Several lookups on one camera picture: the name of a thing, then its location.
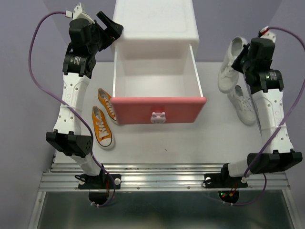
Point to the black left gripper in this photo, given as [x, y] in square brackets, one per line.
[113, 31]

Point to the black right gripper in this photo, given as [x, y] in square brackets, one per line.
[237, 65]

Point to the white sneaker one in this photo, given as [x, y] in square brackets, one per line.
[227, 76]
[242, 106]

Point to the dark pink drawer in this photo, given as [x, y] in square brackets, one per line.
[157, 87]

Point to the orange sneaker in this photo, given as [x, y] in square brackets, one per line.
[105, 100]
[102, 131]

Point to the orange sneaker front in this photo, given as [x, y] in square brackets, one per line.
[102, 131]

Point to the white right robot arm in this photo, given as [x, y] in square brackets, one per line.
[266, 87]

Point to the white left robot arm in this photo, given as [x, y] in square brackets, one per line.
[66, 136]

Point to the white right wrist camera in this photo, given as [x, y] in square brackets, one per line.
[265, 33]

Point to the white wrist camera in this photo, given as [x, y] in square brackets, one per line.
[78, 13]
[265, 33]

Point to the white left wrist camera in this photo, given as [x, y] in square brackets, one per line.
[78, 13]

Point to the white cabinet frame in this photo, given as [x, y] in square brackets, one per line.
[156, 29]

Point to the aluminium mounting rail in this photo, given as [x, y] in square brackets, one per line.
[140, 177]

